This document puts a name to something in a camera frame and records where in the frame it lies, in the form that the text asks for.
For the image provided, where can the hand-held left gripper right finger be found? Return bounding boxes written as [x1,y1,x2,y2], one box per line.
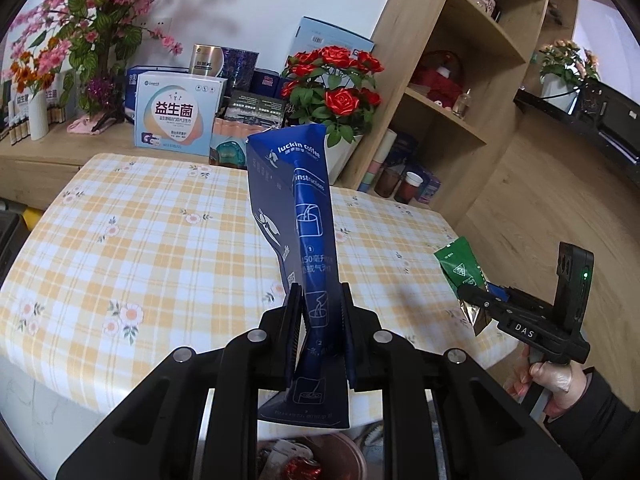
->
[339,282,583,480]

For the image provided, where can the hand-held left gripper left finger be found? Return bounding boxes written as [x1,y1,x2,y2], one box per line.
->
[55,282,308,480]

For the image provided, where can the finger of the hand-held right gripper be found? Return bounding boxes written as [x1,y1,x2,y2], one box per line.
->
[487,283,539,311]
[457,284,506,321]

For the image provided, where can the green foil packet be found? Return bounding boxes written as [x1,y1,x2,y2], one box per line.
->
[433,237,490,337]

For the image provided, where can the brown trash bin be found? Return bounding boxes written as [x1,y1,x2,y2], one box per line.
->
[257,432,369,480]

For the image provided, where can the blue coffee bag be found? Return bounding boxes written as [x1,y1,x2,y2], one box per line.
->
[245,127,351,430]

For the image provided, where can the crushed red can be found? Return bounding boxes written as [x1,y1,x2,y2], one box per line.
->
[283,459,324,480]

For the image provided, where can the person's right forearm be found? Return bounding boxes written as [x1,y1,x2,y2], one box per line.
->
[544,367,640,480]

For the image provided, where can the person's right hand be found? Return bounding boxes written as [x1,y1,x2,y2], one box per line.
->
[502,345,586,416]

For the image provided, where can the blue printed box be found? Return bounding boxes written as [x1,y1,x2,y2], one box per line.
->
[417,169,444,205]

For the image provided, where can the dark red paper cup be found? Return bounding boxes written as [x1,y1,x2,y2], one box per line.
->
[394,171,425,205]

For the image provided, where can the brown plastic cup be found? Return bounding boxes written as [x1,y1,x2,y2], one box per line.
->
[373,165,401,199]

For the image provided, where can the black television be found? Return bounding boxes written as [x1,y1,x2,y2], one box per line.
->
[513,79,640,174]

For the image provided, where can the dark blue shelf box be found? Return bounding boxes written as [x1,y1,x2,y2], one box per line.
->
[384,134,419,170]

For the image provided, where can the white angular flower pot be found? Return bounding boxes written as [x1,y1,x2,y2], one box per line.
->
[324,132,364,186]

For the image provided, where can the stack of pastel cups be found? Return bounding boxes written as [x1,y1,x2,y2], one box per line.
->
[357,128,399,194]

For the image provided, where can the teal tissue box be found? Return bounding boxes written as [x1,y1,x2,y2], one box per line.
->
[208,114,274,169]

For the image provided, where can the small glass perfume bottle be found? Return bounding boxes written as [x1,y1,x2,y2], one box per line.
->
[452,87,474,120]

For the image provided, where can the red gift basket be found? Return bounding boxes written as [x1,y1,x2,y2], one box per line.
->
[409,49,464,109]

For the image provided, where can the black printed box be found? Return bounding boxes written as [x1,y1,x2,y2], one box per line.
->
[227,89,289,129]

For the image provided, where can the pink rose plant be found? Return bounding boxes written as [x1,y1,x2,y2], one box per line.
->
[537,39,601,86]

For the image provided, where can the red rose plant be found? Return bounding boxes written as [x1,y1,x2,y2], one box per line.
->
[279,45,386,149]

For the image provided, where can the white box with pastel print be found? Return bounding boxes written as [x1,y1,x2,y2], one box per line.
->
[133,72,226,157]

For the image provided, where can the small navy box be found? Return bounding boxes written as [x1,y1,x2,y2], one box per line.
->
[249,67,289,99]

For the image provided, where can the dark blue patterned box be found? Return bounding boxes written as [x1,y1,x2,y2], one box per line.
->
[219,47,261,99]

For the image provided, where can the wooden shelf unit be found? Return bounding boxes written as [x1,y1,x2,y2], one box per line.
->
[332,0,581,227]

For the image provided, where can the small black tripod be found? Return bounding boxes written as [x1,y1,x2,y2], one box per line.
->
[92,102,136,131]

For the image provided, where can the gold silver tin box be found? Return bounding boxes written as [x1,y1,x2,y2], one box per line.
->
[189,43,224,81]

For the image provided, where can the blue and white box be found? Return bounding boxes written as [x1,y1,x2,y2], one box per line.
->
[124,65,191,126]

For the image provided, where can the large light blue box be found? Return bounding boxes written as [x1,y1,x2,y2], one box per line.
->
[287,15,375,69]

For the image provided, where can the wooden low cabinet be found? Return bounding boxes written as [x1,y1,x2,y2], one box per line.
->
[0,119,216,212]

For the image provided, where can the pink cloth pouch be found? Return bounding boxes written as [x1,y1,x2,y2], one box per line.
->
[67,114,119,137]

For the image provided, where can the purple flower bunch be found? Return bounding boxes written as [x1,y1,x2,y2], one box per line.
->
[84,74,119,109]

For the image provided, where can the white ribbed vase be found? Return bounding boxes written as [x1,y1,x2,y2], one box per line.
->
[27,87,49,141]

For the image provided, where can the row of small brown bottles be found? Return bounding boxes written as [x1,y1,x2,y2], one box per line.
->
[0,104,69,147]

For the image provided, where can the orange artificial flowers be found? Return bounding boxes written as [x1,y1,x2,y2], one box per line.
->
[9,49,56,94]

